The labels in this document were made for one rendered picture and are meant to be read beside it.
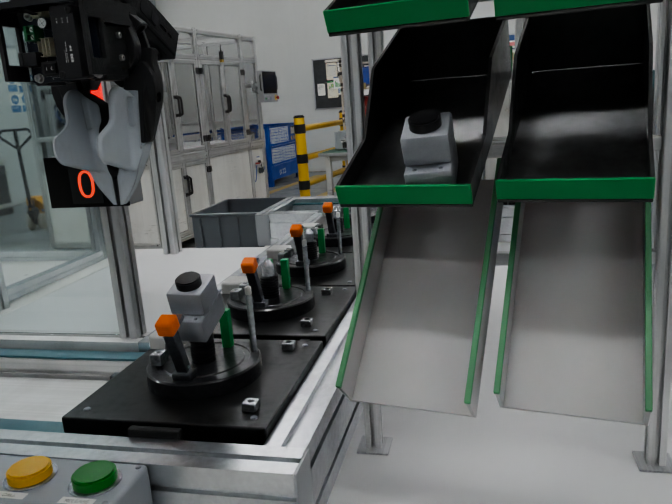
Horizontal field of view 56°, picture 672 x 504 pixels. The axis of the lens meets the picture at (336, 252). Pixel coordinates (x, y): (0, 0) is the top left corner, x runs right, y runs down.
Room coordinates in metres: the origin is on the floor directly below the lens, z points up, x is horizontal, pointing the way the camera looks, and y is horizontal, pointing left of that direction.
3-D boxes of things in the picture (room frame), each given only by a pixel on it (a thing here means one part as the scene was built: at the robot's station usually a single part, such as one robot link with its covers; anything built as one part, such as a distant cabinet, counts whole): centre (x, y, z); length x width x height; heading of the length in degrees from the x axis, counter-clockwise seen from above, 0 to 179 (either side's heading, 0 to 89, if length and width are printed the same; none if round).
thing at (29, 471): (0.54, 0.31, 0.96); 0.04 x 0.04 x 0.02
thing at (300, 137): (9.24, -0.25, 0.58); 3.40 x 0.20 x 1.15; 159
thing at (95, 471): (0.52, 0.24, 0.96); 0.04 x 0.04 x 0.02
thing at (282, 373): (0.73, 0.17, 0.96); 0.24 x 0.24 x 0.02; 76
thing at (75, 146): (0.50, 0.19, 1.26); 0.06 x 0.03 x 0.09; 166
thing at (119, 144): (0.49, 0.16, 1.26); 0.06 x 0.03 x 0.09; 166
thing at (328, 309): (0.98, 0.11, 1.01); 0.24 x 0.24 x 0.13; 76
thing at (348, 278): (1.21, 0.05, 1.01); 0.24 x 0.24 x 0.13; 76
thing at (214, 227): (2.87, 0.28, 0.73); 0.62 x 0.42 x 0.23; 76
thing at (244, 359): (0.73, 0.17, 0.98); 0.14 x 0.14 x 0.02
